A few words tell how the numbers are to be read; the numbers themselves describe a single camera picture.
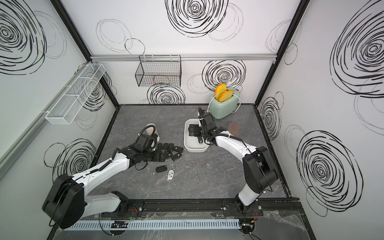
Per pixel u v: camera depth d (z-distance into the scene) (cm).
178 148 94
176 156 91
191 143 99
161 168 86
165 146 96
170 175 84
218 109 104
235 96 105
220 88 102
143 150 66
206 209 75
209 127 68
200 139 99
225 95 99
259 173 45
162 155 77
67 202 40
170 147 96
